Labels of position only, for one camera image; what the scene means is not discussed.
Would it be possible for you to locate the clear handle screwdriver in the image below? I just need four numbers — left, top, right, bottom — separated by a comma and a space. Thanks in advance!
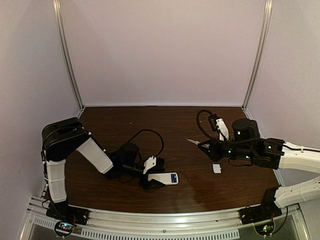
185, 138, 200, 145

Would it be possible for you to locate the white remote control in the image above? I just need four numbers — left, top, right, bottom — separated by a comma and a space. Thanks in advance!
148, 172, 179, 186

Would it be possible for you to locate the white battery cover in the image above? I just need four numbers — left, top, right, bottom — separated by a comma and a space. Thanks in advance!
212, 163, 222, 174

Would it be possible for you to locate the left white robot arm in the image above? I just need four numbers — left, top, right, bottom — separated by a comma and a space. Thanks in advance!
41, 117, 166, 204

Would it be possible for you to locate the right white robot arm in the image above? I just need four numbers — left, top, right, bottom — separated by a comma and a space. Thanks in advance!
197, 118, 320, 210

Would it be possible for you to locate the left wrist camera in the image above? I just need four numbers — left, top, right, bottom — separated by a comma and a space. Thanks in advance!
143, 156, 157, 175

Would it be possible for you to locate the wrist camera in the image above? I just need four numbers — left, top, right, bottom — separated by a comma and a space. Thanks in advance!
208, 114, 230, 141
143, 156, 157, 175

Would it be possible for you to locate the right black camera cable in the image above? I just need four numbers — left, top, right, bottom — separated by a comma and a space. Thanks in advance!
196, 109, 221, 141

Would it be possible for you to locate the black camera cable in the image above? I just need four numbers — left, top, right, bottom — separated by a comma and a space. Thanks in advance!
196, 109, 221, 141
129, 128, 165, 161

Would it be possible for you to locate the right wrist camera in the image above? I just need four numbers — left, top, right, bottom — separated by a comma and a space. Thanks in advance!
208, 114, 230, 141

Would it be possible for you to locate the left black camera cable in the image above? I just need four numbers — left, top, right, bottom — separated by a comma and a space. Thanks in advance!
129, 128, 165, 161

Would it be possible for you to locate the front aluminium rail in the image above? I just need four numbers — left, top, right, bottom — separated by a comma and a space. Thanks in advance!
18, 196, 310, 240

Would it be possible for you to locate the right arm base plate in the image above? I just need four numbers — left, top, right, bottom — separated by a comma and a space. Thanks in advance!
238, 205, 282, 225

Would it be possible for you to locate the right aluminium frame post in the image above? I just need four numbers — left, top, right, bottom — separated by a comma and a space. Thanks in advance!
242, 0, 273, 111

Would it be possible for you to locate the aluminium frame post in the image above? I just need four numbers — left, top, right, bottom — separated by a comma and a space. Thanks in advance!
52, 0, 85, 110
242, 0, 273, 111

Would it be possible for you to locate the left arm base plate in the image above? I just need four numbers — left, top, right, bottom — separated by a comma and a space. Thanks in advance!
45, 205, 89, 226

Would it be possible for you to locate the left aluminium frame post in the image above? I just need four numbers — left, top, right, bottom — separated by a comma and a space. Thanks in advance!
52, 0, 85, 110

